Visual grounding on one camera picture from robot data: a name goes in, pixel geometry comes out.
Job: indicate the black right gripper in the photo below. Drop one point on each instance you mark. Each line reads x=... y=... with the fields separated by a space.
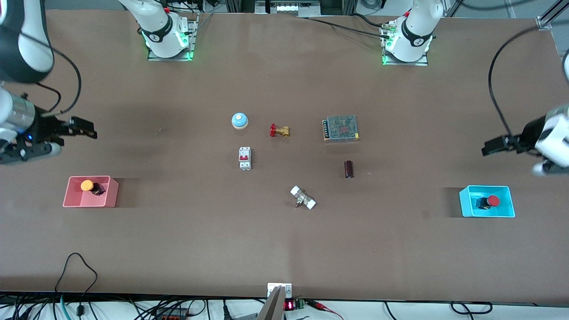
x=46 y=127

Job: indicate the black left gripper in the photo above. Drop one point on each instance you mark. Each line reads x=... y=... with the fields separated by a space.
x=527 y=135

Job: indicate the yellow push button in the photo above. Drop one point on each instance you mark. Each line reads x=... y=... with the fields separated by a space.
x=87 y=185

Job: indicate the red push button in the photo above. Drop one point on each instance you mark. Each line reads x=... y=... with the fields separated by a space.
x=492 y=201

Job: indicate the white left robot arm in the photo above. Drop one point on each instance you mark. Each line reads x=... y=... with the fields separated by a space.
x=415 y=31

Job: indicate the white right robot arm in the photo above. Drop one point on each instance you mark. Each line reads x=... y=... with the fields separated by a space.
x=33 y=49

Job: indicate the pink plastic bin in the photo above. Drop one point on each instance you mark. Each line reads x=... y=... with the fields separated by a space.
x=109 y=193

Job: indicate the cyan plastic bin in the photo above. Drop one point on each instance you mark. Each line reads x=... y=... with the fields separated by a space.
x=471 y=206

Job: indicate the dark brown cylindrical capacitor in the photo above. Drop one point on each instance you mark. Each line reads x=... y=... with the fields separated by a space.
x=349 y=169

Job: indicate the blue call bell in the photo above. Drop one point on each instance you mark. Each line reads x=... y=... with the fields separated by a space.
x=239 y=121

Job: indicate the metal mesh power supply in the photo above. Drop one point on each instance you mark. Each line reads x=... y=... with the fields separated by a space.
x=341 y=128

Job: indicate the metal valve white caps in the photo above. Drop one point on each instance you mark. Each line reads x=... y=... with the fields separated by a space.
x=303 y=198

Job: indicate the white lit control box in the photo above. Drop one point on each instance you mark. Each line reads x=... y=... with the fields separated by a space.
x=288 y=6

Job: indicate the red digit display module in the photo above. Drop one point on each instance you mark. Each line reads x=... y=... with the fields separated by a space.
x=293 y=305

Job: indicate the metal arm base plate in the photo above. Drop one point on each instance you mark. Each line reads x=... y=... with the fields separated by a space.
x=192 y=40
x=424 y=62

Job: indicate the aluminium frame profile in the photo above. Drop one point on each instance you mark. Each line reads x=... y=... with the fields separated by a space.
x=551 y=15

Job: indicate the white circuit breaker red switch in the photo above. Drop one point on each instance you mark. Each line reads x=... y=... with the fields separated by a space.
x=245 y=158

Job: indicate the silver table edge bracket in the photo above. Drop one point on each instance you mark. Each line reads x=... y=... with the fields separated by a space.
x=272 y=288

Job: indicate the grey aluminium camera post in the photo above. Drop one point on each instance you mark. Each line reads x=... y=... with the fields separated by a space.
x=272 y=309

